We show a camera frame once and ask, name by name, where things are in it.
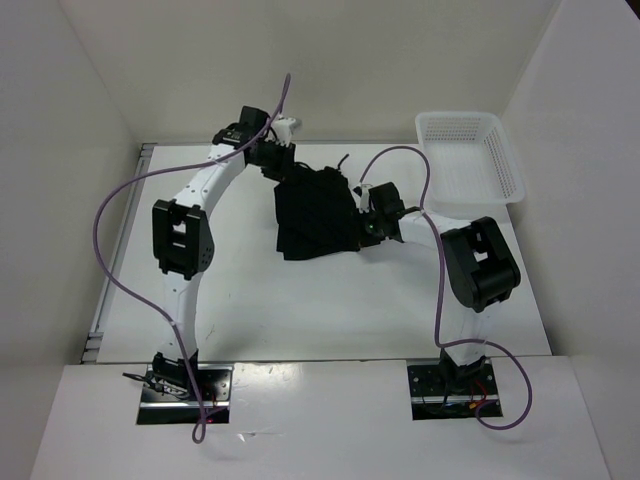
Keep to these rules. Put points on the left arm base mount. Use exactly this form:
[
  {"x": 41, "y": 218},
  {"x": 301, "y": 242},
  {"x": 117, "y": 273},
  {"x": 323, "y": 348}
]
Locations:
[{"x": 162, "y": 403}]

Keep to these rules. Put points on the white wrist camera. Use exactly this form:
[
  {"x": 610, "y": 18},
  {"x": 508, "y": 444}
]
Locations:
[
  {"x": 284, "y": 129},
  {"x": 362, "y": 191}
]

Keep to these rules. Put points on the white perforated plastic basket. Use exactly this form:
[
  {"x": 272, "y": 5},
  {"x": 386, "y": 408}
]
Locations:
[{"x": 471, "y": 158}]

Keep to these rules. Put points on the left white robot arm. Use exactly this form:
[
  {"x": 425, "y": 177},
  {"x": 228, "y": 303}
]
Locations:
[{"x": 183, "y": 243}]

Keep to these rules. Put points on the black shorts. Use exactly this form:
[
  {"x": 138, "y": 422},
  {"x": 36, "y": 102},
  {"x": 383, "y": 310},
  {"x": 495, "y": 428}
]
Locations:
[{"x": 316, "y": 214}]

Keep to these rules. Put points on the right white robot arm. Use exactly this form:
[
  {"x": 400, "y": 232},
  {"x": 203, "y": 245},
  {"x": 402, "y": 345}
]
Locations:
[{"x": 477, "y": 271}]

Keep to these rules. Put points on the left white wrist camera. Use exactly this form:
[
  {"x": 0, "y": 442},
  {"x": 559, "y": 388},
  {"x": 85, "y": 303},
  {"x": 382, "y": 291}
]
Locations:
[{"x": 284, "y": 129}]

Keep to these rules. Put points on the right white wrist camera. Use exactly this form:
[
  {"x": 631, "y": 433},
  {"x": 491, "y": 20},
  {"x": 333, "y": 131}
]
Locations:
[{"x": 362, "y": 191}]

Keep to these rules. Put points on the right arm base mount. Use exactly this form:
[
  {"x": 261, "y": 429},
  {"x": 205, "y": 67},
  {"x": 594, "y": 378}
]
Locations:
[{"x": 432, "y": 399}]

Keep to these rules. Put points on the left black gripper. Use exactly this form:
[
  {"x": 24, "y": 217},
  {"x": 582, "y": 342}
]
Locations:
[{"x": 285, "y": 163}]

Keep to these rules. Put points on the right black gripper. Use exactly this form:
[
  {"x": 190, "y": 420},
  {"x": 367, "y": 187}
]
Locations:
[{"x": 364, "y": 238}]

